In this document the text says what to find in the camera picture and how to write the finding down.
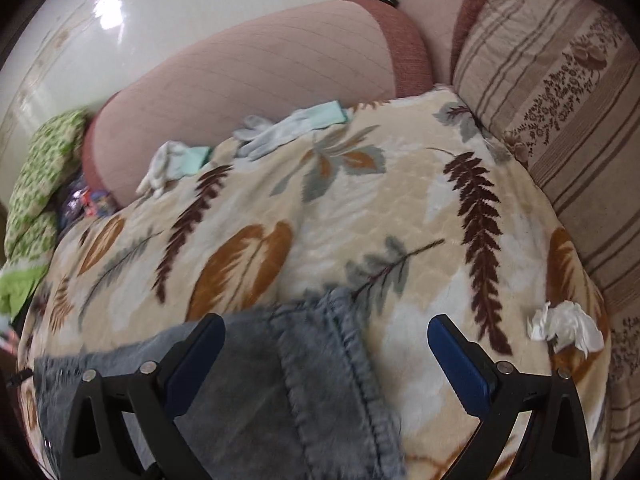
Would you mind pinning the grey denim pants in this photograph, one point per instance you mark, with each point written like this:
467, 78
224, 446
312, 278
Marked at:
292, 395

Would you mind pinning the white glove left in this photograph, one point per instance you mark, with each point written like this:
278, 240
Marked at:
171, 162

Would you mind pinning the colourful small packet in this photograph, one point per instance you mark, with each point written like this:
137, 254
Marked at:
97, 203

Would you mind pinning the leaf pattern bed blanket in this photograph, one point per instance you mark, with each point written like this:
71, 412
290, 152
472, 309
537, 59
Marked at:
408, 206

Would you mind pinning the crumpled white tissue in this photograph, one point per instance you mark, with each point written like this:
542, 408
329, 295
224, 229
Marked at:
565, 325

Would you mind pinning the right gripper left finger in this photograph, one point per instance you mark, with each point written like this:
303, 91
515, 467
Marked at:
123, 427

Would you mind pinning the striped floral cushion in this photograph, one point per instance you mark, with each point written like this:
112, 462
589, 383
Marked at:
558, 82

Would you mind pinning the green patterned quilt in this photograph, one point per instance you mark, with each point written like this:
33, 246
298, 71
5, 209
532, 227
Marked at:
54, 155

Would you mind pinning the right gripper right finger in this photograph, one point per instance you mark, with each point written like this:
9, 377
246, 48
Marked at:
555, 444

